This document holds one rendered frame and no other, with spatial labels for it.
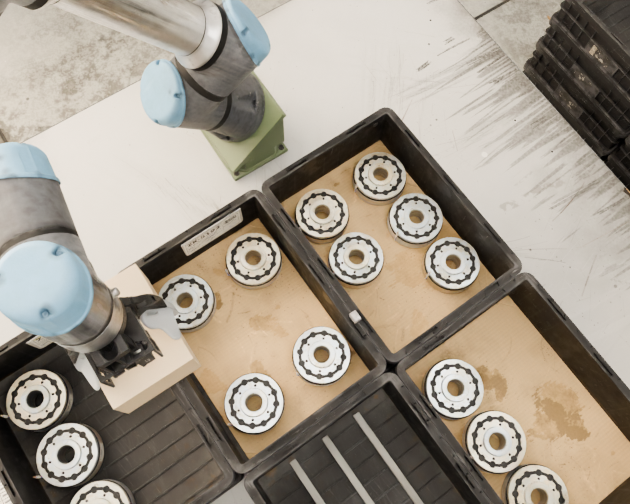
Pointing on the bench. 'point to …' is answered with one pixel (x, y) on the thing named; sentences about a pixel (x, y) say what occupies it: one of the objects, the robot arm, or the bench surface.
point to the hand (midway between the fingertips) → (128, 336)
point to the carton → (132, 388)
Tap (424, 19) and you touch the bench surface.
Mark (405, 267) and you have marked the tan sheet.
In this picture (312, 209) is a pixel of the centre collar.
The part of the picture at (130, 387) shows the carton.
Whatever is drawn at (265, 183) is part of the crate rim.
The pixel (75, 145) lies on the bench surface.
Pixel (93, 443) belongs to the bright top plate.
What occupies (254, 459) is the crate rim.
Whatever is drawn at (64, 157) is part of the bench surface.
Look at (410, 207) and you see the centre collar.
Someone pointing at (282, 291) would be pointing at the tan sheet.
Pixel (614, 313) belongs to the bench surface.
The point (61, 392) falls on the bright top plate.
